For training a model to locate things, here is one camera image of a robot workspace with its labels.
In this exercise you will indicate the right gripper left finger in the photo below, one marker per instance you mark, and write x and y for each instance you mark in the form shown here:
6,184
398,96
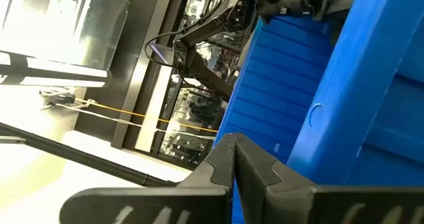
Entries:
149,205

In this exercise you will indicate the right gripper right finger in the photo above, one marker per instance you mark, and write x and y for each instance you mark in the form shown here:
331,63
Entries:
331,205

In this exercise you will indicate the blue plastic bin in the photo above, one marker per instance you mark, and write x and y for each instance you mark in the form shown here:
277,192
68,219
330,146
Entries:
348,85

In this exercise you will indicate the glass-front cabinet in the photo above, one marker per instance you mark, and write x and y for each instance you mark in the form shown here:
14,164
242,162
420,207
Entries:
99,35

